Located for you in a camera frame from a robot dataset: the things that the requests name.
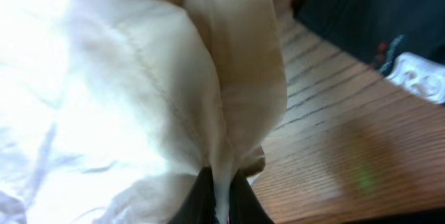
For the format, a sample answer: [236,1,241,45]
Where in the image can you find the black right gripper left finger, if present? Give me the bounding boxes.
[168,167,216,224]

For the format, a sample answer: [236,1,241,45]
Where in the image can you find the beige cotton shorts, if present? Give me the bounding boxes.
[1,0,286,223]

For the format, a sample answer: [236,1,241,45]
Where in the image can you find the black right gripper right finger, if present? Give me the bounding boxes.
[229,170,274,224]

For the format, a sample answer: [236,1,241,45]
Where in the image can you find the black printed cycling jersey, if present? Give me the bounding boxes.
[292,0,444,104]

